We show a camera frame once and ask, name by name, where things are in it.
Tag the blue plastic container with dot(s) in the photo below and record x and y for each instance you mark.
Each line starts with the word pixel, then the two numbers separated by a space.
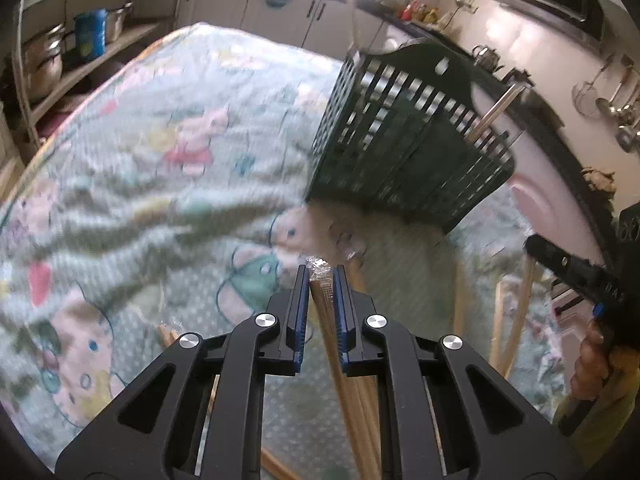
pixel 91 32

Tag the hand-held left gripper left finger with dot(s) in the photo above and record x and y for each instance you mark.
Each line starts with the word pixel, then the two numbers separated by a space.
pixel 301 310

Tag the ginger root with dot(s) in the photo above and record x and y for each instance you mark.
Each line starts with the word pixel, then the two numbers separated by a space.
pixel 598 178

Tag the person's right hand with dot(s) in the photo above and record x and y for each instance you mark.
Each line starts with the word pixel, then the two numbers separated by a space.
pixel 590 365

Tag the group of condiment bottles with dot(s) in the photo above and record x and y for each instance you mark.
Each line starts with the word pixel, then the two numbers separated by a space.
pixel 422 12

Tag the steel ladle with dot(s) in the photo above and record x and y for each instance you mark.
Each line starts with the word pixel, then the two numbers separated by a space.
pixel 627 140
pixel 603 105
pixel 626 115

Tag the small steel pot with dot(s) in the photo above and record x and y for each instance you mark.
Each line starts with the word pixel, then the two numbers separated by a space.
pixel 119 21

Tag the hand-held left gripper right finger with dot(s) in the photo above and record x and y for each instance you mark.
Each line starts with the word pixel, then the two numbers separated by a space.
pixel 340 310

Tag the large steel pot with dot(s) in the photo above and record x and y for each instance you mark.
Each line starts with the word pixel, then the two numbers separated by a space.
pixel 42 60

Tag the pink cabinet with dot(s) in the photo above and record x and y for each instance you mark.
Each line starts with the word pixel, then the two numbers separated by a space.
pixel 555 210

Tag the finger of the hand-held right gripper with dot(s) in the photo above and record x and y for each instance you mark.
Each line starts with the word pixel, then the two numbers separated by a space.
pixel 565 260

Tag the person's yellow clothing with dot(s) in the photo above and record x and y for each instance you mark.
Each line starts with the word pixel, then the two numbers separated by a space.
pixel 610 410

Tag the cartoon printed blanket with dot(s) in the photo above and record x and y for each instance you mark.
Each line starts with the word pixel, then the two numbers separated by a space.
pixel 150 185

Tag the white kitchen cabinets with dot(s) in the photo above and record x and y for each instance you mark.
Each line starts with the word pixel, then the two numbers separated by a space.
pixel 220 5

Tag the steel kettle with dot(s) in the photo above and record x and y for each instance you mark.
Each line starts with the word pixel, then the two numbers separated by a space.
pixel 487 57

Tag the dark green plastic utensil basket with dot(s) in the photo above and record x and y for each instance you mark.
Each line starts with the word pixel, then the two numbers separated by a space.
pixel 420 57

